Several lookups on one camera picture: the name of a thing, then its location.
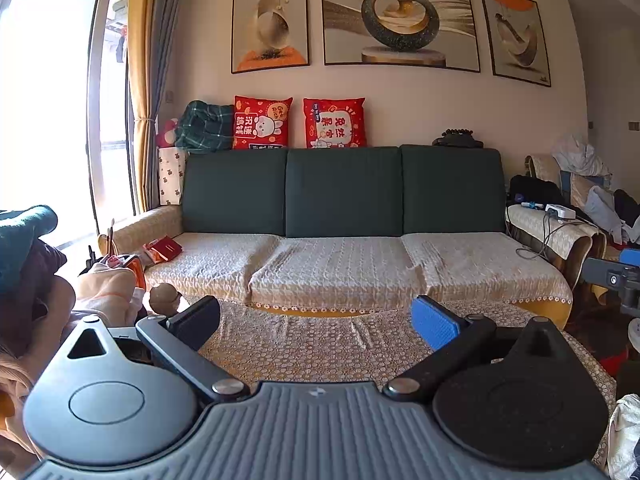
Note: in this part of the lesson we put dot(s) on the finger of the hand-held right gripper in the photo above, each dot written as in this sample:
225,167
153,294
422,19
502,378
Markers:
630,256

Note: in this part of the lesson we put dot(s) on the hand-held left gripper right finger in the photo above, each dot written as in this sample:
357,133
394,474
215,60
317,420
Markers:
435,322

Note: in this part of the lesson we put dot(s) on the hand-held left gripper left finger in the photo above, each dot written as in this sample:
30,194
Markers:
197,321

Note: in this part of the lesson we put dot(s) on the teal blue garment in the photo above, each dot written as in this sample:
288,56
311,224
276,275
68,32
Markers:
22,245

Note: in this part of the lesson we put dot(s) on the yellow cloth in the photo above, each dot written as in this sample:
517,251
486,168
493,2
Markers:
598,293

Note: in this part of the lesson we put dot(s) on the round brown teapot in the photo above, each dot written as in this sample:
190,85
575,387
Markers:
165,299

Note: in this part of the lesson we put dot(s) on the wooden armchair with lace cover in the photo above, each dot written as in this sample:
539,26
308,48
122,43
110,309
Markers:
582,245

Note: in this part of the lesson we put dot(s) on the blue-grey garment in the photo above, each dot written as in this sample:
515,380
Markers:
602,210

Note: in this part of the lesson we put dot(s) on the red fabric item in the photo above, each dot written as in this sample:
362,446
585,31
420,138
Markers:
612,362

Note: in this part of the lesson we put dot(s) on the red booklet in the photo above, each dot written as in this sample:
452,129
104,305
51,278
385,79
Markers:
167,250

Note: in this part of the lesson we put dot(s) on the orange box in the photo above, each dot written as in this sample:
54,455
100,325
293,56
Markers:
134,270

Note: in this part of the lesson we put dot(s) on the white power strip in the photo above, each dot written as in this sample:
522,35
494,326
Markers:
561,212

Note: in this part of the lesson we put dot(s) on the pale pink garment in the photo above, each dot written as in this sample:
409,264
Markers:
107,287

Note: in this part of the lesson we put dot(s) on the black bag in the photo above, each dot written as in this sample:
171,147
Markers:
535,191

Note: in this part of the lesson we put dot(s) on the cream lace sofa cover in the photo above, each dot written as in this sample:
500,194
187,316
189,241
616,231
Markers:
330,270

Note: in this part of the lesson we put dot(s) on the brushes in holder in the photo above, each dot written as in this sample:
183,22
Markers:
111,237

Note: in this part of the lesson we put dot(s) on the white patterned cloth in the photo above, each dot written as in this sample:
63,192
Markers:
625,432

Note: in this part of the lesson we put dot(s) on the white bear-print bag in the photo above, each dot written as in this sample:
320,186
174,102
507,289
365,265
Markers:
171,175

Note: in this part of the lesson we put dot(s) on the green sofa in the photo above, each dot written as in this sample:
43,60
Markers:
342,190

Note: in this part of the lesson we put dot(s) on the dark grey garment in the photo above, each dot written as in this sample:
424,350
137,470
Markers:
40,270

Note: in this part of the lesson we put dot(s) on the black beaded massager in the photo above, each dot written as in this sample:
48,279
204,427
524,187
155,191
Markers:
457,138

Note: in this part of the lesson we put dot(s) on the red mushroom plush toy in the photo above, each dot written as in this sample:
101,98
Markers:
166,135

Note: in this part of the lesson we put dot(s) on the green plaid blanket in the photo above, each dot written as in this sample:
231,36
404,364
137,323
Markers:
205,127

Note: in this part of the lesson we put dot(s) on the cream knit garment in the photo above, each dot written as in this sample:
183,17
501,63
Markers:
12,380

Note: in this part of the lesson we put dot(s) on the red printed cushion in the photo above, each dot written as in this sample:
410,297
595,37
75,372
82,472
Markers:
334,124
262,122

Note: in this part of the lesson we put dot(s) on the glass balcony door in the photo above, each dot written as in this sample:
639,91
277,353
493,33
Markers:
95,110

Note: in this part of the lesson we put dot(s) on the framed picture with orange top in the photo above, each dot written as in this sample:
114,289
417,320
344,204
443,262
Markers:
517,35

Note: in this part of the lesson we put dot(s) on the yellow curtain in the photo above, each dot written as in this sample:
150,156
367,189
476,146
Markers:
142,60

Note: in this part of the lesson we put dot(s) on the wide framed spiral picture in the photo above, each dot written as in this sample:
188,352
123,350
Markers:
400,20

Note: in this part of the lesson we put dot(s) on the framed picture with orange base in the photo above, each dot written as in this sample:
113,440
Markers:
270,25

